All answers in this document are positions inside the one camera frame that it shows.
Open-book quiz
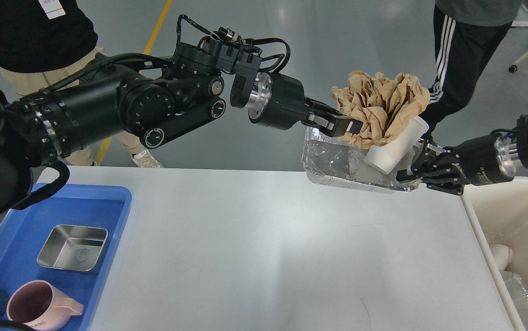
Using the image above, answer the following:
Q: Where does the brown paper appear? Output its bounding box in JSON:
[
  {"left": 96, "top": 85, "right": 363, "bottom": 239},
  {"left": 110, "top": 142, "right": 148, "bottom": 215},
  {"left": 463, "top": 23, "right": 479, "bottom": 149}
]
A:
[{"left": 331, "top": 71, "right": 431, "bottom": 149}]

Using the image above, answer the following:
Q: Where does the clear plastic bag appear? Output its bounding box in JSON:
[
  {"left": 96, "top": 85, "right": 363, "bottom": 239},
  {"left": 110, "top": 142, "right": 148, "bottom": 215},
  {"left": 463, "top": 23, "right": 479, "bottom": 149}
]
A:
[{"left": 501, "top": 271, "right": 528, "bottom": 331}]

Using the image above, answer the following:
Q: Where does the person in black top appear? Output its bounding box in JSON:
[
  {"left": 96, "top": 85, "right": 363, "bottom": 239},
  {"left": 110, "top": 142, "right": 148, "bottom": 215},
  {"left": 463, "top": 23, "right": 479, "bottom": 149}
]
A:
[{"left": 0, "top": 0, "right": 164, "bottom": 168}]

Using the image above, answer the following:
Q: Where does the person in striped trousers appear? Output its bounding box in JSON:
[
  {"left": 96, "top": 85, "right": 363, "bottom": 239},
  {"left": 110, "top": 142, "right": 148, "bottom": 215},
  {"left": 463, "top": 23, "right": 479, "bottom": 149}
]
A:
[{"left": 420, "top": 0, "right": 522, "bottom": 140}]

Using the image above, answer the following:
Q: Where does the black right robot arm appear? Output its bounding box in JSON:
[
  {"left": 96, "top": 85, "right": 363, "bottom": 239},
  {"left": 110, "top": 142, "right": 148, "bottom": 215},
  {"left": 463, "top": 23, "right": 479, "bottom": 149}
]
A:
[{"left": 396, "top": 115, "right": 528, "bottom": 195}]

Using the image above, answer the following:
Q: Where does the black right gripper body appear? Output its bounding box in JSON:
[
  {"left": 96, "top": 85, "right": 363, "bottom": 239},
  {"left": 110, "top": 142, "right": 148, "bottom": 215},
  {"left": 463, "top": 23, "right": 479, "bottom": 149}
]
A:
[{"left": 444, "top": 133, "right": 517, "bottom": 186}]

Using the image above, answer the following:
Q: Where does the square steel tray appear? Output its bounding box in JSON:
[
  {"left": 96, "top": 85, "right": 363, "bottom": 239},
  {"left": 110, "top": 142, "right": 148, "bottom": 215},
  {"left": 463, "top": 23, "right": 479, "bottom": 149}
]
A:
[{"left": 36, "top": 224, "right": 109, "bottom": 273}]

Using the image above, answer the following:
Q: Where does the cream paper cup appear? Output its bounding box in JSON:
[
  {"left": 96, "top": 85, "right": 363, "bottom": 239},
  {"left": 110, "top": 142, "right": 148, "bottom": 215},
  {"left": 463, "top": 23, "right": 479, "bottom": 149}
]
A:
[{"left": 365, "top": 116, "right": 429, "bottom": 174}]

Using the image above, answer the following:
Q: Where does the pink mug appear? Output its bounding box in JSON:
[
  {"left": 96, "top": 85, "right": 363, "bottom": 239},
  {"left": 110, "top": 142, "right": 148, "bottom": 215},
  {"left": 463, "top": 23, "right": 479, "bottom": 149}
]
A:
[{"left": 6, "top": 280, "right": 85, "bottom": 331}]

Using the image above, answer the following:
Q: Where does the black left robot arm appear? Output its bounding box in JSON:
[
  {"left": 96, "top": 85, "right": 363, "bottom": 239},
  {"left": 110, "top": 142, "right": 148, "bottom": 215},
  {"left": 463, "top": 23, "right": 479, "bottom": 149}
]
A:
[{"left": 0, "top": 14, "right": 363, "bottom": 213}]

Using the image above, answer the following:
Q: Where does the cream plastic bin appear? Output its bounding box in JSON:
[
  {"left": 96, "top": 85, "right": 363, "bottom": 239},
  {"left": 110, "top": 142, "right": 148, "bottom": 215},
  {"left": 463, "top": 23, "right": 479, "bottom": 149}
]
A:
[{"left": 462, "top": 177, "right": 528, "bottom": 331}]

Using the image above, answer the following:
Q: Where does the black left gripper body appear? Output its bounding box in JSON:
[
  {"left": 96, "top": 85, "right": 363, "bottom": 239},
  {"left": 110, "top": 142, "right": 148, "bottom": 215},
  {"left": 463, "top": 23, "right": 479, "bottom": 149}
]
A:
[{"left": 247, "top": 73, "right": 310, "bottom": 130}]

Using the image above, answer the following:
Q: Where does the aluminium foil tray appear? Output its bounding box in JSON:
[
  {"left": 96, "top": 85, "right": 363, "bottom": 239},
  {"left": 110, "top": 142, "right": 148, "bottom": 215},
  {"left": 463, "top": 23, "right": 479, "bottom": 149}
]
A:
[{"left": 301, "top": 127, "right": 422, "bottom": 194}]

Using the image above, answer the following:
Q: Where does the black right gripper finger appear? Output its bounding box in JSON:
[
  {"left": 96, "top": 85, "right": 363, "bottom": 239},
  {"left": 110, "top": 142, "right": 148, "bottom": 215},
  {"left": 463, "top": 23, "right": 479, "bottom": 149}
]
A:
[
  {"left": 396, "top": 140, "right": 450, "bottom": 183},
  {"left": 425, "top": 177, "right": 467, "bottom": 196}
]

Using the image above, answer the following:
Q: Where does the blue plastic tray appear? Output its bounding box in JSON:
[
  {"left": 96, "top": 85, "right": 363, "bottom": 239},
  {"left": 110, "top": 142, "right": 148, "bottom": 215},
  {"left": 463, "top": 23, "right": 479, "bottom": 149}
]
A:
[{"left": 0, "top": 184, "right": 133, "bottom": 331}]

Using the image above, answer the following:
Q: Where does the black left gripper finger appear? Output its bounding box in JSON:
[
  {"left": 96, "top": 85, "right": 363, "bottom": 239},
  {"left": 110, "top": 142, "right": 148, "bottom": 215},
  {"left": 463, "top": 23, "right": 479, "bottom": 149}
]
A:
[
  {"left": 302, "top": 113, "right": 363, "bottom": 137},
  {"left": 304, "top": 96, "right": 342, "bottom": 116}
]

